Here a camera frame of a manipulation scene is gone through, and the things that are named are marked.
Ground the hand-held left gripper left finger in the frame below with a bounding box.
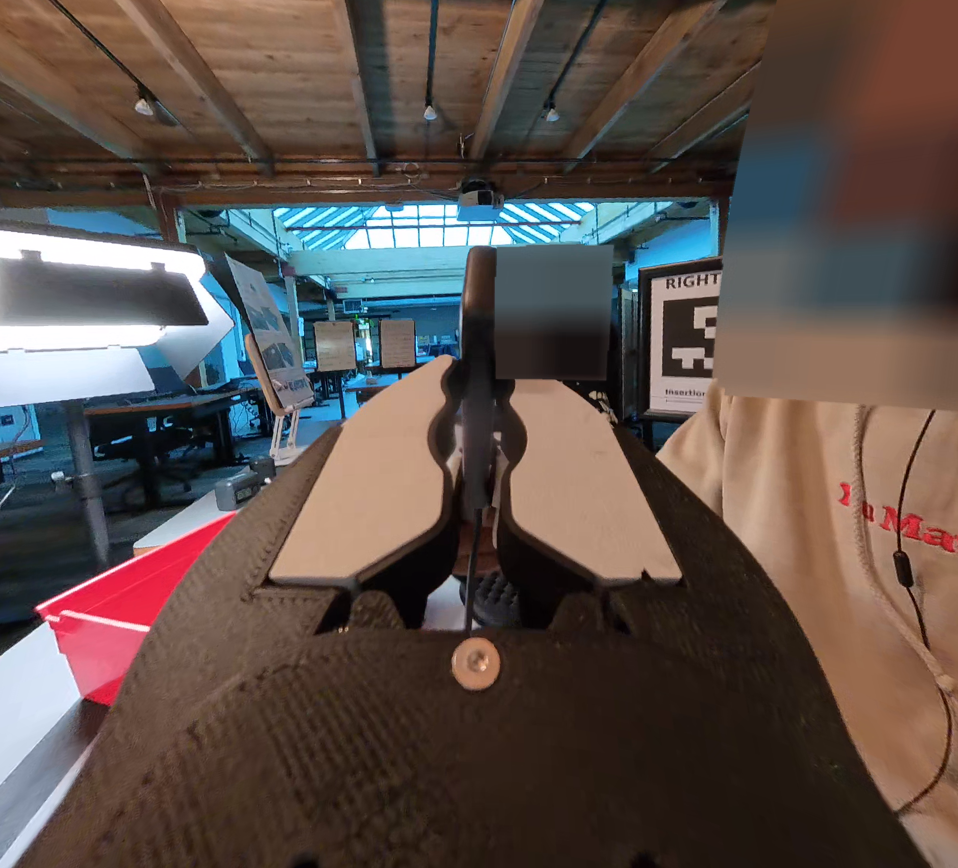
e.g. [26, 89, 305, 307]
[267, 355, 460, 622]

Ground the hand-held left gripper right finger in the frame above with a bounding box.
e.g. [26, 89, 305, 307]
[494, 377, 684, 622]

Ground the small grey device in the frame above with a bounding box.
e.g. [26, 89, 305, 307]
[213, 455, 279, 511]

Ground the black textured wrist rest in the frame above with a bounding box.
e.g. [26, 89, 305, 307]
[458, 572, 522, 628]

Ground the wooden notice board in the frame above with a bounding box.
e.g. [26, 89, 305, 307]
[379, 317, 418, 369]
[313, 320, 359, 372]

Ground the clipboard on wooden easel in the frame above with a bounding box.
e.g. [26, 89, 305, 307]
[223, 253, 317, 462]

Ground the white sign black marker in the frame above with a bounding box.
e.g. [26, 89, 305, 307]
[636, 256, 724, 422]

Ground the dark office desk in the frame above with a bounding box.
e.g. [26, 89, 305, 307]
[84, 389, 255, 502]

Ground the person's cream hoodie torso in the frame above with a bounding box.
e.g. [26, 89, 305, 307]
[656, 380, 958, 843]

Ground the glass skylight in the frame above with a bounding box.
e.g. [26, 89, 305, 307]
[271, 202, 600, 249]

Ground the red plastic bin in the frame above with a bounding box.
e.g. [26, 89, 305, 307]
[33, 509, 242, 706]

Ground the white ceiling projector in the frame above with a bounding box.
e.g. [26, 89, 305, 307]
[455, 178, 505, 223]

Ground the white studio light panel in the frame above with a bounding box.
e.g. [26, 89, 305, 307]
[0, 219, 238, 575]

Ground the black earphone cord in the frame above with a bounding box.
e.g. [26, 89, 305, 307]
[891, 407, 958, 818]

